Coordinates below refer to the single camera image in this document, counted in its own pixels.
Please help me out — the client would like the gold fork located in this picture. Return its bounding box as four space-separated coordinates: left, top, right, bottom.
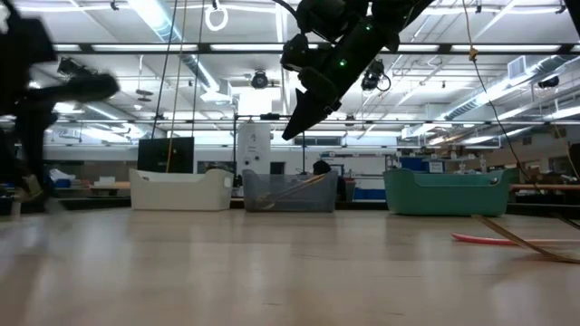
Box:
253 174 328 212

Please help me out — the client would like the black ceiling camera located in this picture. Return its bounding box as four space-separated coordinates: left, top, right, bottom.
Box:
56 56 96 79
250 70 270 91
361 58 392 93

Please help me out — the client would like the black panel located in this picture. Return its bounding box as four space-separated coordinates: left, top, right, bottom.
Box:
137 137 195 175

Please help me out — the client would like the black table frame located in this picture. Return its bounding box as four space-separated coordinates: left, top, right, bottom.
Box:
0 197 580 216

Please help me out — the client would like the blue crate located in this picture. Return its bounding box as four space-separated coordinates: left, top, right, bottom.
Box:
401 156 430 173

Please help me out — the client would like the wooden utensil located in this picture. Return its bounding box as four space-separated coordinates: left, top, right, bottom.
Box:
470 215 580 265

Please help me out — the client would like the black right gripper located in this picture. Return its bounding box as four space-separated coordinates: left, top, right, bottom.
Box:
278 19 401 141

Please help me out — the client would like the teal plastic bin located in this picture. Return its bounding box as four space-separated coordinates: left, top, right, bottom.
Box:
383 168 512 216

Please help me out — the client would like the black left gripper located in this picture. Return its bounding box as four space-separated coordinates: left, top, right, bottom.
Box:
0 17 121 189

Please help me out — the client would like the knotted yellow hanging rope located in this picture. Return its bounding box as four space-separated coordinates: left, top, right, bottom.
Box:
460 0 480 67

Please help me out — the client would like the person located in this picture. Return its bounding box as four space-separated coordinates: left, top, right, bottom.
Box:
312 159 348 203

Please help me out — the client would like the pink-red cutlery piece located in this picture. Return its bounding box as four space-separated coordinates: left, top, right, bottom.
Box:
451 232 580 248

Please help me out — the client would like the white cabinet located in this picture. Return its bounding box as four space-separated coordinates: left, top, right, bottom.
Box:
236 121 272 176

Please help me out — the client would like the white cable ring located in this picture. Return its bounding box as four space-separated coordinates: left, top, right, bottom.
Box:
204 3 229 33

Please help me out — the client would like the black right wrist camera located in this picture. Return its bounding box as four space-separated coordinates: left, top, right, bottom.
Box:
296 0 371 44

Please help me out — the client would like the white plastic bin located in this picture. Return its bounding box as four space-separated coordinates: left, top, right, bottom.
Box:
129 168 235 212

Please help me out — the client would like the grey translucent plastic bin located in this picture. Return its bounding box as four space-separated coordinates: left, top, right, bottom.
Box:
242 169 340 214

